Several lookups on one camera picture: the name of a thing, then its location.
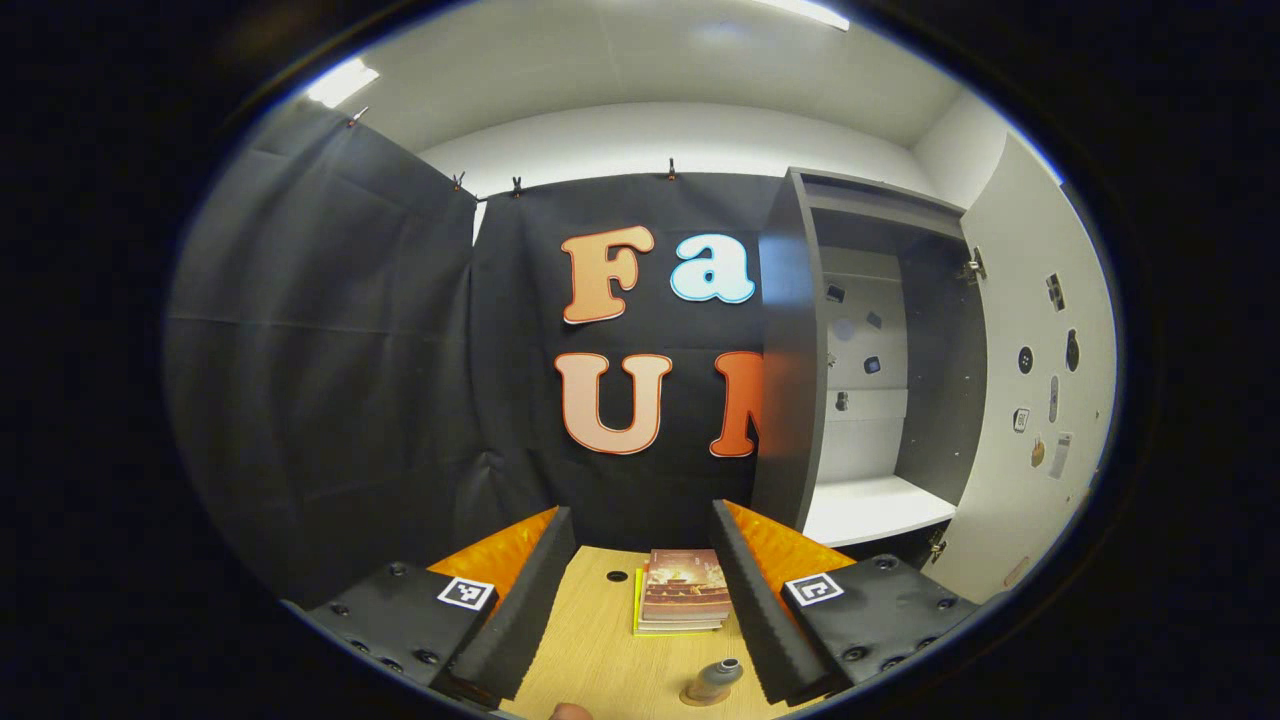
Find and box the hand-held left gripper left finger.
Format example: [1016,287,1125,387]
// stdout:
[283,505,579,707]

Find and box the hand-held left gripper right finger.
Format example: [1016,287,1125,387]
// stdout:
[711,498,981,706]

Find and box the silver bottle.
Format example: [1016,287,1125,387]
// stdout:
[686,657,746,703]

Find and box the grey cabinet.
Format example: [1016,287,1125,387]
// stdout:
[750,167,991,561]

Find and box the white cabinet door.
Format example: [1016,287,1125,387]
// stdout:
[925,130,1119,606]

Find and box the brown book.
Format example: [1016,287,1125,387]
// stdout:
[640,548,733,626]

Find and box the yellow book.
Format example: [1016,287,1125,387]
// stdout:
[632,568,726,638]

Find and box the black backdrop cloth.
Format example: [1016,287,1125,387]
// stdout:
[165,97,791,606]

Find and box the square ceiling light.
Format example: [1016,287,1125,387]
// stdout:
[305,57,381,109]

